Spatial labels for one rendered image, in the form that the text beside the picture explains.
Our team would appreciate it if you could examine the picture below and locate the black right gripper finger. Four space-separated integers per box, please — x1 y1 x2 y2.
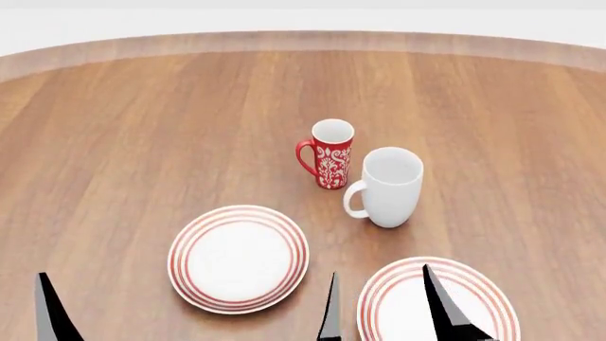
421 263 496 341
316 271 343 341

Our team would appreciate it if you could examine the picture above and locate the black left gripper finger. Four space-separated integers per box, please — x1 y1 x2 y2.
34 272 87 341

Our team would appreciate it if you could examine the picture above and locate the red striped white plate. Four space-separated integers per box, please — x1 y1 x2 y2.
356 256 522 341
167 205 311 315

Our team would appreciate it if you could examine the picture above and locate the plain white mug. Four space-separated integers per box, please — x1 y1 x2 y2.
343 147 424 229

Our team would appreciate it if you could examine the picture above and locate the red patterned mug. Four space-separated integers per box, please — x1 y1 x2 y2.
295 118 356 190

